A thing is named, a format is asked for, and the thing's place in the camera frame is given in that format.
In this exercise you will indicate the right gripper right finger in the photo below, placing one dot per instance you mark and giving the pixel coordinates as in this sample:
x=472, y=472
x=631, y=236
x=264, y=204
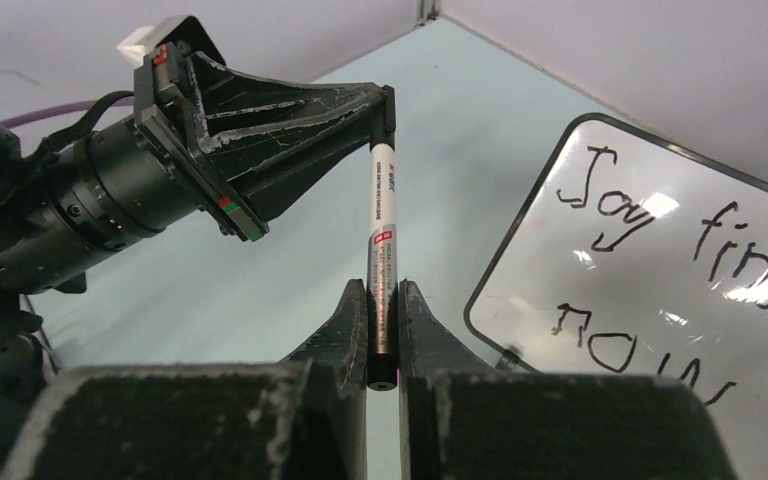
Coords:
x=461, y=418

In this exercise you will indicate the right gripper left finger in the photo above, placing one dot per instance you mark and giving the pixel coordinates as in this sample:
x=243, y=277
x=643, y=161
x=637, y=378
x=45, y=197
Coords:
x=303, y=417

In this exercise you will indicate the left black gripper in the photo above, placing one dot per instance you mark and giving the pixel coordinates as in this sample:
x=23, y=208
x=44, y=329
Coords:
x=284, y=136

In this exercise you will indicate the black marker cap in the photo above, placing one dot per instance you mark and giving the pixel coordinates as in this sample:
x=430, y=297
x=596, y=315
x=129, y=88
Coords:
x=383, y=126

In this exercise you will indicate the black white marker pen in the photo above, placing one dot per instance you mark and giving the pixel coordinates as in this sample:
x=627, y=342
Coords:
x=382, y=272

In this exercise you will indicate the black framed whiteboard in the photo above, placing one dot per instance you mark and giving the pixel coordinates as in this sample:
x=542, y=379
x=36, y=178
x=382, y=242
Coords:
x=634, y=255

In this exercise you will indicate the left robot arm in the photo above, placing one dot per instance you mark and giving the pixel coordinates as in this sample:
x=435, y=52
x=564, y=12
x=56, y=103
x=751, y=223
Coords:
x=87, y=192

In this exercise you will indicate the left whiteboard foot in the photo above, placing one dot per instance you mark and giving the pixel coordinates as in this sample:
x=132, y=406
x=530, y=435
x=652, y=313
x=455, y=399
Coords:
x=509, y=361

